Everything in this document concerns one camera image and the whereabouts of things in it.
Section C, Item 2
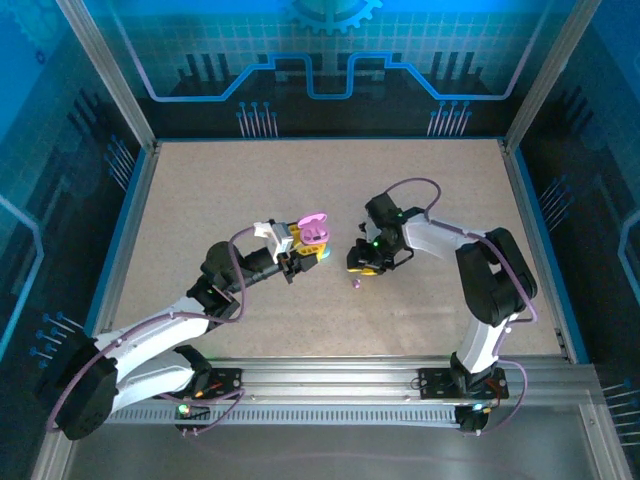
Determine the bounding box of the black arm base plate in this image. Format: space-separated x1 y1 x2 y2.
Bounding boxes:
417 367 509 401
199 368 246 401

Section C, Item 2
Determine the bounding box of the blue table edge strip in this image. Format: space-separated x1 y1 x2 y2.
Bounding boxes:
513 145 591 365
82 147 150 334

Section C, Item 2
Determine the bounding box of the slotted grey cable duct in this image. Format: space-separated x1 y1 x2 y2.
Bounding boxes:
107 403 466 427

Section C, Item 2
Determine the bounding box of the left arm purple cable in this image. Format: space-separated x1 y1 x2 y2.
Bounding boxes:
45 227 249 437

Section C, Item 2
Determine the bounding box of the purple earbud charging case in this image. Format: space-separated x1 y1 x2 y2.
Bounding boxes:
297 212 332 246

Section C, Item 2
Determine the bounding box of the grey metal floor plate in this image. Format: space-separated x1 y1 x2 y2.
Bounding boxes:
64 422 606 480

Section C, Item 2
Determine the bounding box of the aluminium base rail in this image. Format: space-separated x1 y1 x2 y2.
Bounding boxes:
114 355 601 405

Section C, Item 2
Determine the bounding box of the aluminium table side rail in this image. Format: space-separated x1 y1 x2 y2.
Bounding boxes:
29 141 162 480
499 138 636 480

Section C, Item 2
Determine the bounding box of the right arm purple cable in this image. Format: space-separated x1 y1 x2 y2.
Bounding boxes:
382 177 540 436

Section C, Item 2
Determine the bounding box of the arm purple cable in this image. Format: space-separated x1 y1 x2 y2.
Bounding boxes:
45 227 249 437
382 177 540 436

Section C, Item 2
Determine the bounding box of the black base connector block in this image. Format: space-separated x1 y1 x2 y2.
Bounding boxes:
173 403 211 436
455 402 490 435

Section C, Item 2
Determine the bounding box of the aluminium frame post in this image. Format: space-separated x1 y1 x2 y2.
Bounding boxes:
502 0 604 151
53 0 162 152

